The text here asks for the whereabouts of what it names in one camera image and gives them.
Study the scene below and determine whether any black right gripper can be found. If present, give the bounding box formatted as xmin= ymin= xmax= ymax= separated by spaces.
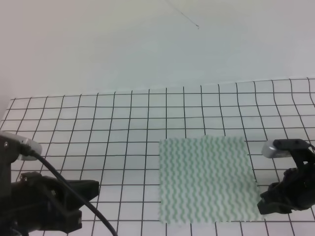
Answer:
xmin=257 ymin=167 xmax=315 ymax=214

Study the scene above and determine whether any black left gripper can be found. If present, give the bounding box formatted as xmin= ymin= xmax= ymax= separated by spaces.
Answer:
xmin=0 ymin=172 xmax=99 ymax=236

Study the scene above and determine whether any green white wavy striped towel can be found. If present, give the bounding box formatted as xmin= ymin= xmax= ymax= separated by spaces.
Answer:
xmin=159 ymin=136 xmax=263 ymax=224

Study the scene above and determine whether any black left camera cable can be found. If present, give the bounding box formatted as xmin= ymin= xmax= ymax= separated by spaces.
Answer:
xmin=19 ymin=142 xmax=118 ymax=236

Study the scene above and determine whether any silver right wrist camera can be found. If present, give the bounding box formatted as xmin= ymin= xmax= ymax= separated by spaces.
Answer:
xmin=261 ymin=139 xmax=308 ymax=159

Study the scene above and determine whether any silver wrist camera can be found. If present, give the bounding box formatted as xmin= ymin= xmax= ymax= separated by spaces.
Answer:
xmin=0 ymin=131 xmax=42 ymax=161
xmin=261 ymin=139 xmax=308 ymax=159

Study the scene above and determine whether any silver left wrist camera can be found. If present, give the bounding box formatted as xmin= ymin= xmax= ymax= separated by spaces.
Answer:
xmin=0 ymin=131 xmax=42 ymax=161

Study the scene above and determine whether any thin dark wall wire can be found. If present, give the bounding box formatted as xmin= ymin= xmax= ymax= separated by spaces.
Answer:
xmin=167 ymin=0 xmax=200 ymax=30

